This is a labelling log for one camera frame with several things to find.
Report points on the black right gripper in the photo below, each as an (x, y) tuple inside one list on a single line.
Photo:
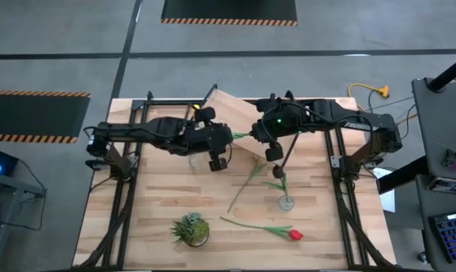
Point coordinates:
[(284, 121)]

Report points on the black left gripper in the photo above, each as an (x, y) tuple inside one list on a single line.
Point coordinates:
[(199, 138)]

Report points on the smooth clear glass vase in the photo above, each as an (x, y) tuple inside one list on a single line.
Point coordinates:
[(195, 163)]

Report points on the yellow artificial tulip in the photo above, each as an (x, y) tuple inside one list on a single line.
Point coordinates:
[(256, 172)]

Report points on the blackish purple artificial tulip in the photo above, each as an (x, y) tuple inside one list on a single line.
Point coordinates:
[(278, 172)]

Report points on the ribbed clear glass vase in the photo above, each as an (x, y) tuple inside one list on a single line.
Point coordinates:
[(286, 204)]

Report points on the red artificial tulip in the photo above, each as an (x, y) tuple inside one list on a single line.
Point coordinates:
[(296, 235)]

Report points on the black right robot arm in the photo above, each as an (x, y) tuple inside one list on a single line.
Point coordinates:
[(356, 122)]

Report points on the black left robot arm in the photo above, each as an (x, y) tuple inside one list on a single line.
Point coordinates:
[(137, 132)]

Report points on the wooden shelf with black legs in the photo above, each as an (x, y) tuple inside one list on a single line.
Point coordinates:
[(235, 113)]

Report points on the succulent in black pot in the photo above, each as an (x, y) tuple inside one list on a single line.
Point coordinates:
[(192, 230)]

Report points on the black hazard-striped floor mat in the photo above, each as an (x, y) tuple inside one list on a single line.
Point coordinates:
[(228, 9), (31, 113)]

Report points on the white paper sheet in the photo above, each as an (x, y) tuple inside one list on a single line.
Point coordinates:
[(388, 200)]

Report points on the black slanted stand strut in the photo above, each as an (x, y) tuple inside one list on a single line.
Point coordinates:
[(405, 175)]

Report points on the grey side desk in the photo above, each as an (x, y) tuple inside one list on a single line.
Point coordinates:
[(439, 124)]

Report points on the dark grey low desk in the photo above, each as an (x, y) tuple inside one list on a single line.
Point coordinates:
[(426, 226)]

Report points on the black phone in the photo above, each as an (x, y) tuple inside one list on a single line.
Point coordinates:
[(447, 186)]

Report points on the black upright pole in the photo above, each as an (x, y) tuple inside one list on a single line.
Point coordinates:
[(448, 73)]

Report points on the small pink object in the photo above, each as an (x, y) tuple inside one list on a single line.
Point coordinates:
[(455, 166)]

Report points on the keyboard with blue keys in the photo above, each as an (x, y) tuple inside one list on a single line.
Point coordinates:
[(454, 236)]

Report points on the grey metal cart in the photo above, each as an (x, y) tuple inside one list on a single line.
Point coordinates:
[(9, 185)]

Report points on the computer with blue light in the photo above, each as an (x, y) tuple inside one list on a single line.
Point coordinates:
[(1, 162)]

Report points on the black aluminium rig frame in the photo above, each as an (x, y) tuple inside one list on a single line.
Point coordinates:
[(167, 102)]

